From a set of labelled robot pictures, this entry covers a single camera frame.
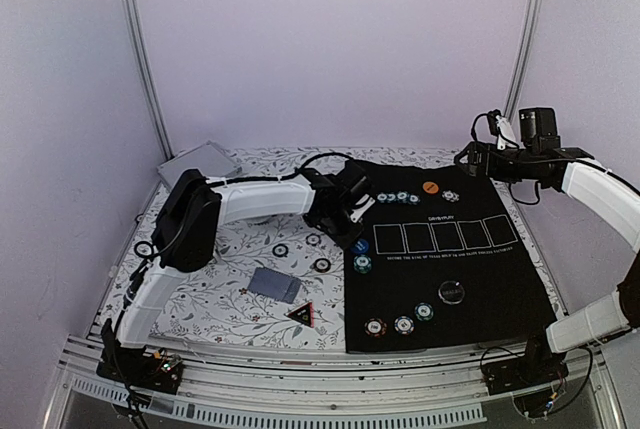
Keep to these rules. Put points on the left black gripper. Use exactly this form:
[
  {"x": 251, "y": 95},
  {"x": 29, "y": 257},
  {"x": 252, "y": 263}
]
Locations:
[{"x": 347, "y": 240}]

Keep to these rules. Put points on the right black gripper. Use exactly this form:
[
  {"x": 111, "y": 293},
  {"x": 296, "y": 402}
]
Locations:
[{"x": 490, "y": 168}]

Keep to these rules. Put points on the blue small blind button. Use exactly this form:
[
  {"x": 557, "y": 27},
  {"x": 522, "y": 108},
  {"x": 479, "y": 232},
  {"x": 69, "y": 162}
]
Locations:
[{"x": 360, "y": 247}]

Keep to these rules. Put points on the orange big blind button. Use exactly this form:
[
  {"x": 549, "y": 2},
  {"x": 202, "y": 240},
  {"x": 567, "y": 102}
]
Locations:
[{"x": 430, "y": 187}]

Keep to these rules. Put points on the green 50 chip row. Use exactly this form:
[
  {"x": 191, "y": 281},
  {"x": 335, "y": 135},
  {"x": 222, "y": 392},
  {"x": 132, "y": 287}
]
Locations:
[{"x": 400, "y": 197}]

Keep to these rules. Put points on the clear round dealer button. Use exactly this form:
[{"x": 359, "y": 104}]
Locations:
[{"x": 451, "y": 292}]

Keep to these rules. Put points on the black red 100 chip stack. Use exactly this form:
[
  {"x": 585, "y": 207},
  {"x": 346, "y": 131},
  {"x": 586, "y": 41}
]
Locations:
[{"x": 322, "y": 265}]

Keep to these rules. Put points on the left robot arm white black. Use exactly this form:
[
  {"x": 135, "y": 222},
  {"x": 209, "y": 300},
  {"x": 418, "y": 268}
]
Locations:
[{"x": 184, "y": 237}]

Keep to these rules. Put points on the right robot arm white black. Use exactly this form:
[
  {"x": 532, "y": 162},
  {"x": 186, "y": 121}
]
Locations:
[{"x": 596, "y": 222}]

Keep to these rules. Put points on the single chip on table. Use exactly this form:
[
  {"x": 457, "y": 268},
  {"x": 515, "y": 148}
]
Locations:
[
  {"x": 280, "y": 250},
  {"x": 313, "y": 239}
]

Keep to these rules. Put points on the triangular all in marker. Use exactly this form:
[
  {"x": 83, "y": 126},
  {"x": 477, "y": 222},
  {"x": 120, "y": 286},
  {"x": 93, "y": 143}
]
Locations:
[{"x": 303, "y": 315}]

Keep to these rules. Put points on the black poker mat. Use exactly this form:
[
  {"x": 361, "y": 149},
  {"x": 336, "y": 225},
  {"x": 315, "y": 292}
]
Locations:
[{"x": 414, "y": 248}]

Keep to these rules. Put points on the grey box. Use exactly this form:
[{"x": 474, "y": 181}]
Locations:
[{"x": 209, "y": 158}]

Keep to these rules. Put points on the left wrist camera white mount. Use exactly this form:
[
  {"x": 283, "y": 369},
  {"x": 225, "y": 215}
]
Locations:
[{"x": 353, "y": 188}]

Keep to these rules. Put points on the front aluminium rail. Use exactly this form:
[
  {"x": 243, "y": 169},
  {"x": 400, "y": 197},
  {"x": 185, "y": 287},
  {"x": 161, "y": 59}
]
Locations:
[{"x": 225, "y": 386}]

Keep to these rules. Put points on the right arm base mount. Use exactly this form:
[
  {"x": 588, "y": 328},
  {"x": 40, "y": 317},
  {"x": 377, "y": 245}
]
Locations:
[{"x": 505, "y": 371}]

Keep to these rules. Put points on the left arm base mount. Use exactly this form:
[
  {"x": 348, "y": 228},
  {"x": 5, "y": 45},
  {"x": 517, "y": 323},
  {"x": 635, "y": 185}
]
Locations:
[{"x": 136, "y": 367}]

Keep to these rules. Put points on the left aluminium frame post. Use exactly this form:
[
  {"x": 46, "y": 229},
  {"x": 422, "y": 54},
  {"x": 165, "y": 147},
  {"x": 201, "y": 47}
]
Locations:
[{"x": 135, "y": 30}]

